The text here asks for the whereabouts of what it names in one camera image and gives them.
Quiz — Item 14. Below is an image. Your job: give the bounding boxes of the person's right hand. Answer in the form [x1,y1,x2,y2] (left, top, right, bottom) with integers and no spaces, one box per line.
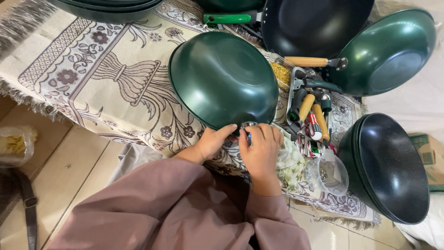
[238,123,285,182]

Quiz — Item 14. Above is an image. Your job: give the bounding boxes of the person's left hand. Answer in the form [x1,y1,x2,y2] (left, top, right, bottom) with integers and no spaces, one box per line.
[194,124,240,164]

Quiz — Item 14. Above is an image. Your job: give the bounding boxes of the shiny metal handle bracket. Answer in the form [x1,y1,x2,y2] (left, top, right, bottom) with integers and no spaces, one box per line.
[239,121,259,147]

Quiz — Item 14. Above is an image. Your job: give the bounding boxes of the upturned dark green wok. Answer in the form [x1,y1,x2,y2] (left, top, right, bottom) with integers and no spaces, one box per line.
[168,31,280,136]

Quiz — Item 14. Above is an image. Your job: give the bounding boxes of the plastic bag of white parts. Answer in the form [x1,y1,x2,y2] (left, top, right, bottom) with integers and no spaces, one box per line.
[275,136,308,192]

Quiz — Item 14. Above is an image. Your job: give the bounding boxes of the colourful small packets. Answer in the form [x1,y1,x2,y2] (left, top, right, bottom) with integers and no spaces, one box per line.
[298,136,335,159]

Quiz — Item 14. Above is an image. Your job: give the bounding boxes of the red white striped screwdriver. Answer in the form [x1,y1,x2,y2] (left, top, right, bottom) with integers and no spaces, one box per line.
[308,111,323,141]

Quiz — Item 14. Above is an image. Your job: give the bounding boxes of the clear plastic cup of screws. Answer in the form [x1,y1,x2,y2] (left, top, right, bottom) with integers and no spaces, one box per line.
[307,154,349,197]

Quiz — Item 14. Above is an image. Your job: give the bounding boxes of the bag of golden screws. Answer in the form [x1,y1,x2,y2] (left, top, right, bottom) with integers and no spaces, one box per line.
[269,58,292,91]

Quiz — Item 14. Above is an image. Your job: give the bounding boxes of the person's mauve garment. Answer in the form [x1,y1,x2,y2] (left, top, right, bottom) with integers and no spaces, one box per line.
[44,158,312,250]

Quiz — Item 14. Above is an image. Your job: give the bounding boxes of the metal tool tray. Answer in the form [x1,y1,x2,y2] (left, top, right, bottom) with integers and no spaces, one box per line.
[286,67,334,126]

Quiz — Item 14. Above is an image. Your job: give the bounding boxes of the grey white cloth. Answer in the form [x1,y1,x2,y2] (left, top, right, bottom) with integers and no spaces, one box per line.
[107,143,163,186]

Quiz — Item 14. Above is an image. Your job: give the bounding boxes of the beige floral fringed table cloth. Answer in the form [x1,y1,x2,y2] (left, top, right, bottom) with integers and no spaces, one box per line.
[0,0,382,230]

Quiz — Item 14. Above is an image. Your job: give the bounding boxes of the stack of black speckled woks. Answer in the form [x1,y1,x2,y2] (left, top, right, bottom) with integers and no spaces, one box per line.
[338,112,431,225]

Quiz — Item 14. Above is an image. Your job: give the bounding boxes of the black wok with open inside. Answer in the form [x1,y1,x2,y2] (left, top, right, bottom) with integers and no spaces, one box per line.
[261,0,376,59]

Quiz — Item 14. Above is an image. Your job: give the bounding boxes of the green printed cardboard box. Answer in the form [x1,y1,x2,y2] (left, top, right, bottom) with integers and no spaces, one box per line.
[409,133,444,192]

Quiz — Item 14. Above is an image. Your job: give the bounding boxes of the stack of dark green woks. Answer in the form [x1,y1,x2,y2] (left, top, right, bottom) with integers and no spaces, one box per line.
[46,0,164,24]

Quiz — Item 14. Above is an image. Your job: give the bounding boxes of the white sack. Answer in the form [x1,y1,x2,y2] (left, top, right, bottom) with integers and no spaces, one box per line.
[395,193,444,250]

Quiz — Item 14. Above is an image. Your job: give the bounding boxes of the clear bag of yellow pieces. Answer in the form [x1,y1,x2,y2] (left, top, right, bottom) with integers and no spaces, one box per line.
[0,125,38,169]

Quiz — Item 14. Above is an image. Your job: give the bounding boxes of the black-handled tool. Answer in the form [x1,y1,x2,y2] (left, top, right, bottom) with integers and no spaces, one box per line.
[289,88,308,123]

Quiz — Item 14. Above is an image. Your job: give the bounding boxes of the short wooden-handled screwdriver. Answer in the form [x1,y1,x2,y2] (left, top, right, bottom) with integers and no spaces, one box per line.
[299,94,316,123]

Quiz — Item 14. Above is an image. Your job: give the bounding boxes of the long wooden-handled screwdriver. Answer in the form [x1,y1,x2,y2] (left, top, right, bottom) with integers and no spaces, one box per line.
[311,103,331,144]

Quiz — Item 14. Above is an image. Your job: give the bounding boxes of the green-handled metal tool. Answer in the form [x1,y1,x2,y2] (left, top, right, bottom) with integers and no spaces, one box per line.
[294,77,344,95]

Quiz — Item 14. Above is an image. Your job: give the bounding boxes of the green wok with wooden handle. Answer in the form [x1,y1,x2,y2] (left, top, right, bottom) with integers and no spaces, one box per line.
[284,8,437,97]

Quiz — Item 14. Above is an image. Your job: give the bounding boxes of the dark bag with strap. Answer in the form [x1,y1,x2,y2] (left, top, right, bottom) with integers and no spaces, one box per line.
[0,168,38,250]

